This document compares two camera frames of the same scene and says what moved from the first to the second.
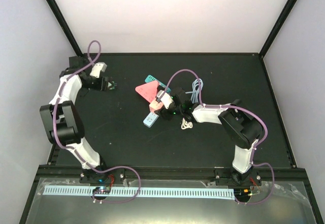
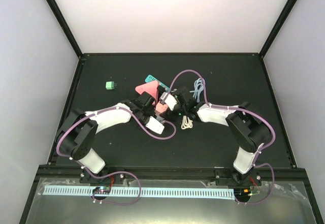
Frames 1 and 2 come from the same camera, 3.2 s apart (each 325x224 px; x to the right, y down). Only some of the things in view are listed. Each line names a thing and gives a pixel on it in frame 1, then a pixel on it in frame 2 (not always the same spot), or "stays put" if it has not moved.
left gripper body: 101,86 → 143,117
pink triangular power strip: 149,90 stays put
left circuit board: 101,190 stays put
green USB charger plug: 111,85 stays put
